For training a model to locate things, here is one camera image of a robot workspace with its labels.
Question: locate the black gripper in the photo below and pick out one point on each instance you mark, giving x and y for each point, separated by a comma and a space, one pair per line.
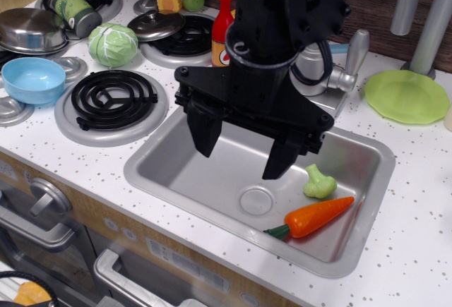
254, 92

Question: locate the red toy ketchup bottle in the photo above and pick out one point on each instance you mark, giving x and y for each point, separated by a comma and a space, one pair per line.
221, 23

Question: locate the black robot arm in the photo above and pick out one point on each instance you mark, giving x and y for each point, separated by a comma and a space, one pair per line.
309, 21

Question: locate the silver sink basin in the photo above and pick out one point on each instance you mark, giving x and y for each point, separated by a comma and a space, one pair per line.
228, 190

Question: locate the green toy broccoli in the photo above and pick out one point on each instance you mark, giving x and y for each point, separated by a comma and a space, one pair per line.
318, 186

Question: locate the orange toy carrot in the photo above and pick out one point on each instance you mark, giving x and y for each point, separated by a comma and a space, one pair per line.
305, 220

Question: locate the silver faucet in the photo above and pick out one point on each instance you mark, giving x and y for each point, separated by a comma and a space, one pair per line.
329, 93

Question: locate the back right stove burner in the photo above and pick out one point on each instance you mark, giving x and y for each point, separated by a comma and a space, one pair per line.
190, 46

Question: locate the front black stove burner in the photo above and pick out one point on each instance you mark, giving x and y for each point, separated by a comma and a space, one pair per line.
111, 108

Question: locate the green toy lime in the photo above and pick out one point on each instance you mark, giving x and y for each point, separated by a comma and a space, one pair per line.
193, 5

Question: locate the metal pot lid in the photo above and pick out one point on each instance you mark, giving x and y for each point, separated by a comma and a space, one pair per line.
156, 25

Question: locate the orange toy corn piece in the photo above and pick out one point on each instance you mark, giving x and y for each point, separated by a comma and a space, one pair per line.
170, 5

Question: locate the green toy cabbage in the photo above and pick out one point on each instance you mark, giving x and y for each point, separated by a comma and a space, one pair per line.
112, 45

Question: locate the green plastic plate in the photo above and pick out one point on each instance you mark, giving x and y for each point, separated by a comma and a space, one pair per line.
407, 97

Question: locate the silver stove knob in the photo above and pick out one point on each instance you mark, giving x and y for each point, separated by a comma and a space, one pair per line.
14, 112
143, 6
75, 68

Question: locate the grey oven knob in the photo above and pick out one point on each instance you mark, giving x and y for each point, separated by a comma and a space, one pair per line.
48, 197

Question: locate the green toy can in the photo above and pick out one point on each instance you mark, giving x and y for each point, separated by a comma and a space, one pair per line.
79, 15

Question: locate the grey vertical pole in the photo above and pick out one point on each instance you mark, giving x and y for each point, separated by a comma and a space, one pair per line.
430, 39

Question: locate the blue plastic bowl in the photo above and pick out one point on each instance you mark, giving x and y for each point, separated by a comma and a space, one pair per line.
33, 80

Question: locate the stainless steel pot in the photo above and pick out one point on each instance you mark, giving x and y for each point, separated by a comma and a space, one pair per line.
32, 31

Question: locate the yellow object in basket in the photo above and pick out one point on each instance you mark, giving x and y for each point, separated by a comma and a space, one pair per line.
30, 293

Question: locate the blue utensil handle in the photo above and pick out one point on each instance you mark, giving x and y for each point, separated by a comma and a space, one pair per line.
337, 48

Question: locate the lower oven door handle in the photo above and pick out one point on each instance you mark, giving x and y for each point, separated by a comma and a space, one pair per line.
127, 288

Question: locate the oven door handle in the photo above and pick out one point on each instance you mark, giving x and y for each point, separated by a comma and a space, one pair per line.
55, 240
127, 288

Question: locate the upper oven door handle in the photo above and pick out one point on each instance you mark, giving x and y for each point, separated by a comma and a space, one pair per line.
55, 240

